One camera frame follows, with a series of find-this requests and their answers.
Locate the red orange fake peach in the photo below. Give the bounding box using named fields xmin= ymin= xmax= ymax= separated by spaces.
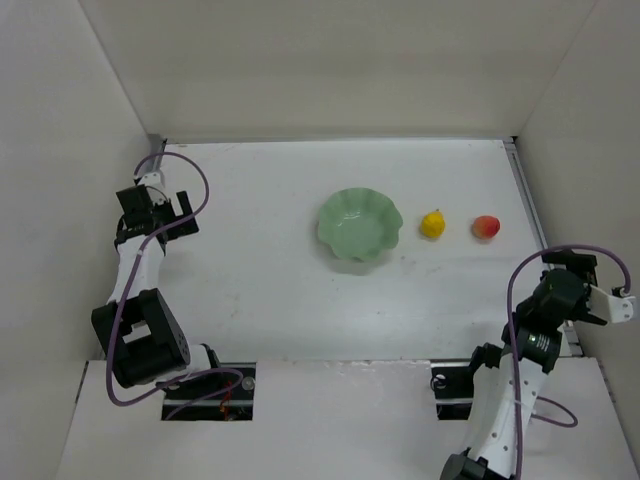
xmin=471 ymin=215 xmax=501 ymax=241

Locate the yellow fake pear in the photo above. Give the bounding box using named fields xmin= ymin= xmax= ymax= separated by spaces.
xmin=419 ymin=210 xmax=446 ymax=239

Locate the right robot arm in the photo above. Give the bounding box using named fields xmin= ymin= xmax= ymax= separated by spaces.
xmin=440 ymin=249 xmax=602 ymax=479

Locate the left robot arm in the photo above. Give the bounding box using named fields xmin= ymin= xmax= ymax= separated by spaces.
xmin=91 ymin=184 xmax=219 ymax=388

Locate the green wavy fruit bowl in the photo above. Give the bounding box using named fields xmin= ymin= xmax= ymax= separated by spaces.
xmin=316 ymin=187 xmax=404 ymax=262

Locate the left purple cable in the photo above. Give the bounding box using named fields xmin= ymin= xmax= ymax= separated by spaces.
xmin=106 ymin=152 xmax=244 ymax=420

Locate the purple cable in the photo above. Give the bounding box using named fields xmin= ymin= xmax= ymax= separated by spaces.
xmin=106 ymin=152 xmax=244 ymax=420
xmin=506 ymin=244 xmax=632 ymax=480

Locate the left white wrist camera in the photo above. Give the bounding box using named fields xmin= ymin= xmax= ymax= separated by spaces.
xmin=134 ymin=170 xmax=165 ymax=191

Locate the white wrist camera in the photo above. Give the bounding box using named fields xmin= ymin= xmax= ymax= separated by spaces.
xmin=588 ymin=286 xmax=637 ymax=324
xmin=134 ymin=170 xmax=165 ymax=191

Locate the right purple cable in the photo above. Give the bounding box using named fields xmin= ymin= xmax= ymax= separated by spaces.
xmin=506 ymin=244 xmax=632 ymax=480

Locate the left aluminium table rail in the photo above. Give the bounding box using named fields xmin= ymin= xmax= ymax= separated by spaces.
xmin=146 ymin=134 xmax=167 ymax=171

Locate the aluminium table rail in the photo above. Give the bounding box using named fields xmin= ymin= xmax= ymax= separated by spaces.
xmin=503 ymin=137 xmax=584 ymax=358
xmin=146 ymin=134 xmax=167 ymax=171

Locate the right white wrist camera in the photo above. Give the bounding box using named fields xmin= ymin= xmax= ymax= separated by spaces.
xmin=588 ymin=286 xmax=637 ymax=324

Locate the right aluminium table rail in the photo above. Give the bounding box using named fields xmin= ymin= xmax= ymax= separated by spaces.
xmin=503 ymin=137 xmax=584 ymax=358

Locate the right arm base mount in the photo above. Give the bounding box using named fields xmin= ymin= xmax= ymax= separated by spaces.
xmin=430 ymin=360 xmax=474 ymax=421

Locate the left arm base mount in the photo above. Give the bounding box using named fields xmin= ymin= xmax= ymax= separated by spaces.
xmin=161 ymin=363 xmax=257 ymax=422

